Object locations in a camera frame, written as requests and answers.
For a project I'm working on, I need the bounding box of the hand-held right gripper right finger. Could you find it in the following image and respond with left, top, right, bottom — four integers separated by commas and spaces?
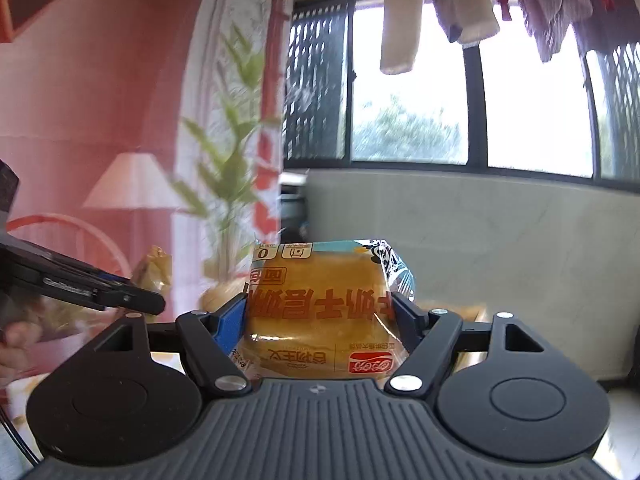
387, 290, 546, 395

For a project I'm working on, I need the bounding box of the dark shelf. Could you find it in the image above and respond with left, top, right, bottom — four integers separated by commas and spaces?
279, 171, 309, 242

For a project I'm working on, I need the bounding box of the beige hanging cloth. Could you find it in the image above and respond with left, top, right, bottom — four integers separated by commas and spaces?
379, 0, 501, 76

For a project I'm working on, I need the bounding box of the red printed wall poster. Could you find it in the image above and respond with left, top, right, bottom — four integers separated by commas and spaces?
0, 0, 298, 346

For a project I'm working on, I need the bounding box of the crumpled yellow snack packet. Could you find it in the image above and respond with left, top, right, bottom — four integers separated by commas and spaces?
131, 245, 174, 302

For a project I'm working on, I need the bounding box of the black cable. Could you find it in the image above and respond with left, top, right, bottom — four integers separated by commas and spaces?
0, 410, 42, 467

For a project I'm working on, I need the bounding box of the dark window frame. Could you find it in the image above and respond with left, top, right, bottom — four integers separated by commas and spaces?
282, 0, 640, 186

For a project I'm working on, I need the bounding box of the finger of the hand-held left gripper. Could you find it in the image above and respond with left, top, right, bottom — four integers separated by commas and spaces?
100, 284, 167, 317
97, 267, 140, 289

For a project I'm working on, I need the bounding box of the yellow bread packet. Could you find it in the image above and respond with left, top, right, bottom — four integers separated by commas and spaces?
232, 239, 417, 380

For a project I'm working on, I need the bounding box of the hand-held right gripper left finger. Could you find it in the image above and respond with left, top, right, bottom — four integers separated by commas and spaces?
94, 293, 252, 397

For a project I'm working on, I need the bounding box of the mauve hanging cloth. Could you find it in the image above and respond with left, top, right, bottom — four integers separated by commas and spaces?
510, 0, 596, 64

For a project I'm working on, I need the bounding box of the person's left hand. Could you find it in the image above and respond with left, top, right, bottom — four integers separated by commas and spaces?
0, 320, 43, 378

